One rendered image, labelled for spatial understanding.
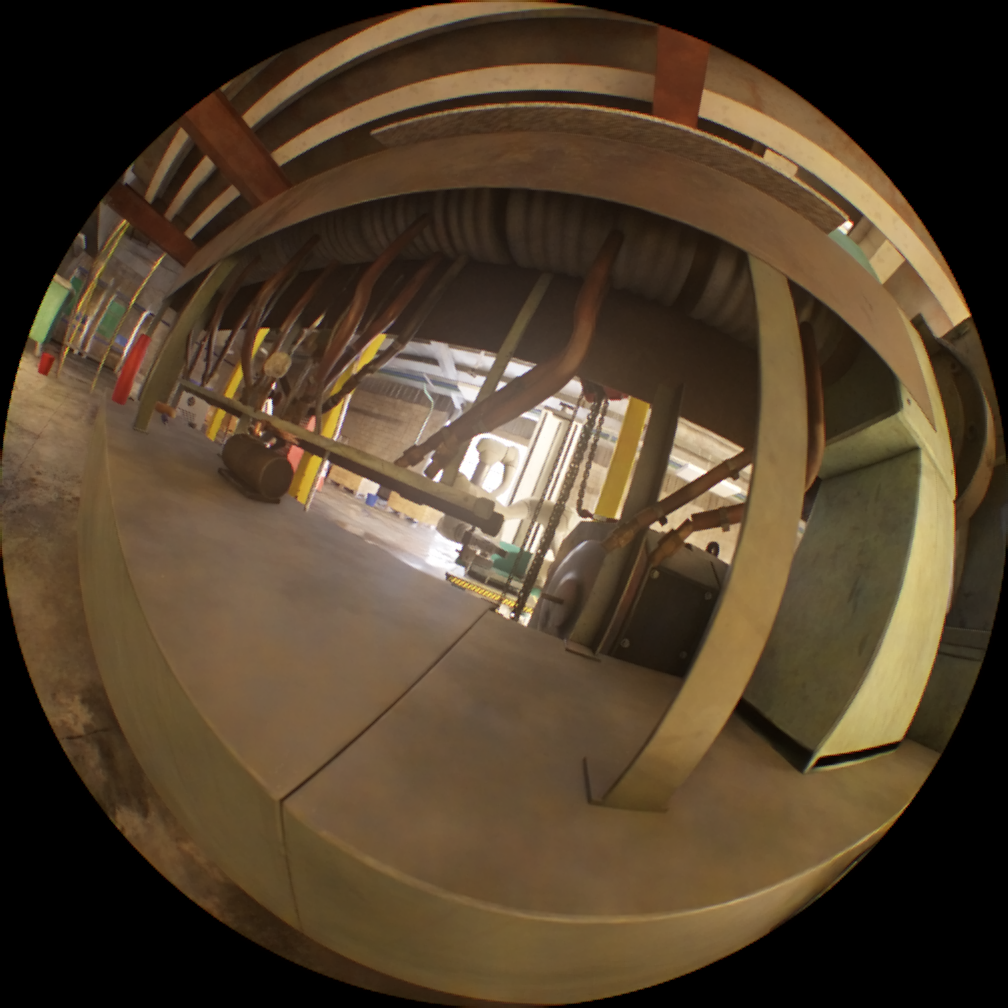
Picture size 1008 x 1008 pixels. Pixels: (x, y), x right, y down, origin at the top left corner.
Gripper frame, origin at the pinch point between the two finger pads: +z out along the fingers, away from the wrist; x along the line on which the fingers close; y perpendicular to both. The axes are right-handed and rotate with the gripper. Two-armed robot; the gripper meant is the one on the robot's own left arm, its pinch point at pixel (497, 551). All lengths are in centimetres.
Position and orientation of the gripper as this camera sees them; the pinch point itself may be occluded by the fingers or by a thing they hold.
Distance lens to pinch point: 102.9
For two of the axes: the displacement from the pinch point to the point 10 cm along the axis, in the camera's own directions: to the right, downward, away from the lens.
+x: 7.1, 3.4, 6.2
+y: 3.8, -9.2, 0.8
